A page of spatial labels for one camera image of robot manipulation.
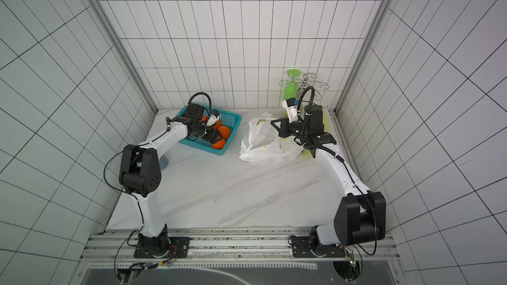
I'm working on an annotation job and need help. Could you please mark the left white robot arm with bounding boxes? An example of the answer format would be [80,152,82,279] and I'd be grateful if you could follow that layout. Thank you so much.
[119,103,223,259]

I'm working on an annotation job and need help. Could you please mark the chrome glass holder stand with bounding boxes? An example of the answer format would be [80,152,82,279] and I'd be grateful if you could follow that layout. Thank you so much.
[279,72,329,104]

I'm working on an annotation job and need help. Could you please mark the orange six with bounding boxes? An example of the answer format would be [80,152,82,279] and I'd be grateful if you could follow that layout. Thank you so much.
[212,139,227,150]

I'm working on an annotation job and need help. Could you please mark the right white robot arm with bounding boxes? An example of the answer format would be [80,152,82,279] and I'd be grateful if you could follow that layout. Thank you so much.
[271,98,386,257]

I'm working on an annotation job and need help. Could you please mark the white printed plastic bag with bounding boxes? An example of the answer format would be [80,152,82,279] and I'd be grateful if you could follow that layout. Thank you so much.
[239,113,303,166]

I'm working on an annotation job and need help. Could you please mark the aluminium mounting rail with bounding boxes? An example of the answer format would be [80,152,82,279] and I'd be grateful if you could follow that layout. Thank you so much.
[81,228,401,269]

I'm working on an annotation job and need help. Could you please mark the orange five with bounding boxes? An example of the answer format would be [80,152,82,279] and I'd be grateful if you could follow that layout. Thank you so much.
[217,125,231,140]

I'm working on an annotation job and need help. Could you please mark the orange three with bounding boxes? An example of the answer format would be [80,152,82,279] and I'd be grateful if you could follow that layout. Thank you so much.
[213,120,222,130]

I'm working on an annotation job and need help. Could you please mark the green plastic bag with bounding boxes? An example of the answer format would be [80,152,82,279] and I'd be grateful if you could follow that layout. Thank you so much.
[304,108,336,158]

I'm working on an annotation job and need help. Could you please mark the light blue cup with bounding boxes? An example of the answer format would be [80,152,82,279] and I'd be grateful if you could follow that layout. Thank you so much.
[159,155,169,170]

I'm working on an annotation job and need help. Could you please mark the green plastic wine glass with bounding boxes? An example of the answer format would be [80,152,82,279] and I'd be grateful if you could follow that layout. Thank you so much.
[281,69,301,100]

